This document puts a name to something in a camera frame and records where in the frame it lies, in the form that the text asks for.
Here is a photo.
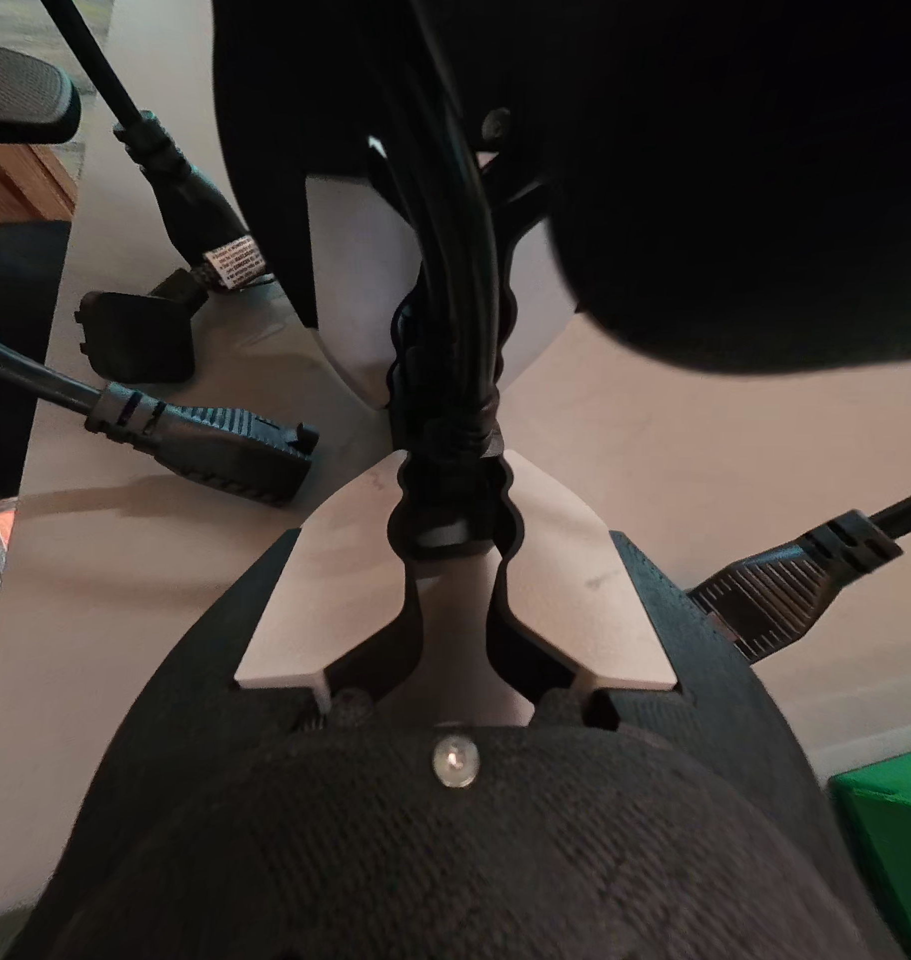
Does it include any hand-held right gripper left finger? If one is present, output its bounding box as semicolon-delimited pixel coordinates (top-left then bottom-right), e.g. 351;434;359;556
234;451;423;691

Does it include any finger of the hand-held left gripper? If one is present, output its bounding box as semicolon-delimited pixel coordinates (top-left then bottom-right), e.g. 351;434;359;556
490;154;577;392
304;139;428;411

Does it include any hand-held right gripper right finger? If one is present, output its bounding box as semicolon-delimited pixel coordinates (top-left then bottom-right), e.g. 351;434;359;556
490;453;679;691

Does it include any black power cord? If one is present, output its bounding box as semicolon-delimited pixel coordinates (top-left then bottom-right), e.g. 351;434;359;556
386;0;517;562

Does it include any black ridged power plug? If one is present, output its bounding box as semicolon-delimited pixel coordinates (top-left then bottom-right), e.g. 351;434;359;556
0;330;321;510

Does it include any black wide ribbed power plug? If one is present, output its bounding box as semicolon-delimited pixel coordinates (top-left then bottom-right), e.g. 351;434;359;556
686;486;911;662

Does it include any black flat plug with label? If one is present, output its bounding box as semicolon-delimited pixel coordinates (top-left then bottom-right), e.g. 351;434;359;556
75;235;276;386

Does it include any wooden cabinet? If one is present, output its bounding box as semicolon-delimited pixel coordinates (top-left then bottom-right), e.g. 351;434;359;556
0;143;78;228

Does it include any black mesh chair armrest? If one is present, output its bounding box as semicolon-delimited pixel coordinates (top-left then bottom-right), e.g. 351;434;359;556
0;40;81;146

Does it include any green box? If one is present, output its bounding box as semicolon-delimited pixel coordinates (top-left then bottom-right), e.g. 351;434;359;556
828;742;911;960

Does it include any black power cord connector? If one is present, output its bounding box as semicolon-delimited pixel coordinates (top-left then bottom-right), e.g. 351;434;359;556
38;0;249;265

